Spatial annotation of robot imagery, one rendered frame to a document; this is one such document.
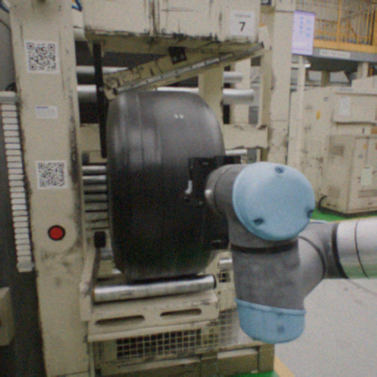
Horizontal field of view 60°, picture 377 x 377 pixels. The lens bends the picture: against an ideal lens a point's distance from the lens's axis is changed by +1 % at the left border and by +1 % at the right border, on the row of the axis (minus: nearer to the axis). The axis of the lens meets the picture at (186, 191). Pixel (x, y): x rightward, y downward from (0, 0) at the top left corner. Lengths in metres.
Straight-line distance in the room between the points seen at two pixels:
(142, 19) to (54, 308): 0.94
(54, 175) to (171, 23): 0.64
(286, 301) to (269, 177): 0.13
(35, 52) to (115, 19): 0.37
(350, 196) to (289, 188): 5.12
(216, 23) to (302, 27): 3.91
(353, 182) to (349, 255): 4.99
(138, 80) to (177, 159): 0.62
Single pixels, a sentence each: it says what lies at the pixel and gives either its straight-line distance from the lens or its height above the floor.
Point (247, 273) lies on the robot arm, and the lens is 0.36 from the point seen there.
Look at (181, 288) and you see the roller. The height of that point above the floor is 0.90.
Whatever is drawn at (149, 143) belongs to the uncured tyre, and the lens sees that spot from 0.74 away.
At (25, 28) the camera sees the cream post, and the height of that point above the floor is 1.57.
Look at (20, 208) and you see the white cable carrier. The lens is 0.97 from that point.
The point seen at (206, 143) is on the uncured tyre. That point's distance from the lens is 0.77.
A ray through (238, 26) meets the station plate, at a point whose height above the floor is 1.69.
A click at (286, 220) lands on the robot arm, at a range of 0.32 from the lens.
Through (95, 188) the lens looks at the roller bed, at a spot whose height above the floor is 1.11.
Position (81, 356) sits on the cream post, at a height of 0.68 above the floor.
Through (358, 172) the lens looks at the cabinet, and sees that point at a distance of 5.45.
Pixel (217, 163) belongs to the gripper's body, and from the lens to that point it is 0.45.
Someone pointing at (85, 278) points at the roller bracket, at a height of 0.95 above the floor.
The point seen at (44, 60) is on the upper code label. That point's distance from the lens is 0.93.
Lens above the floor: 1.34
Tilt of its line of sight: 11 degrees down
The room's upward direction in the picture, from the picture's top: straight up
